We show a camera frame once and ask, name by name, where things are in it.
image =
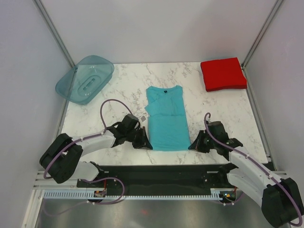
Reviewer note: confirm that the folded red t shirt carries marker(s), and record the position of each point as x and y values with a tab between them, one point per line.
222	74

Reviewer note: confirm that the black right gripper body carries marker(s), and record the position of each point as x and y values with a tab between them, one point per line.
204	143

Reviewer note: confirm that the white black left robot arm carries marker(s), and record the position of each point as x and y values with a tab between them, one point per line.
61	160

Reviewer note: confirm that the teal transparent plastic bin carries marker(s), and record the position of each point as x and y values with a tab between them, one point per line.
85	80

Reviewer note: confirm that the left aluminium corner post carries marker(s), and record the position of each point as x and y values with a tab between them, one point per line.
52	28

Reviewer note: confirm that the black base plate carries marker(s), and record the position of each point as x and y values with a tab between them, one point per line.
161	178

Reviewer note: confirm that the teal t shirt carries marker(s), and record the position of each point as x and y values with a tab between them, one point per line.
167	122

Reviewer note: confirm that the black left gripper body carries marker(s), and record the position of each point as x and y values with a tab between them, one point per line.
137	137

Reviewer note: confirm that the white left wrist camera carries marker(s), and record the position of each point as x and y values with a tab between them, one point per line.
143	119

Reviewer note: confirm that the white slotted cable duct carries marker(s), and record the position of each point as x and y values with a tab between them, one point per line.
94	194

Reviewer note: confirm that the aluminium corner post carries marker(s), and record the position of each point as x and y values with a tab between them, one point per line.
52	28
267	23

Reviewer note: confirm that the right aluminium corner post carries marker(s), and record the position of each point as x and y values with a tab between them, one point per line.
267	23

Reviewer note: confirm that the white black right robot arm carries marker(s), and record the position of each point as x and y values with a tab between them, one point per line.
279	198

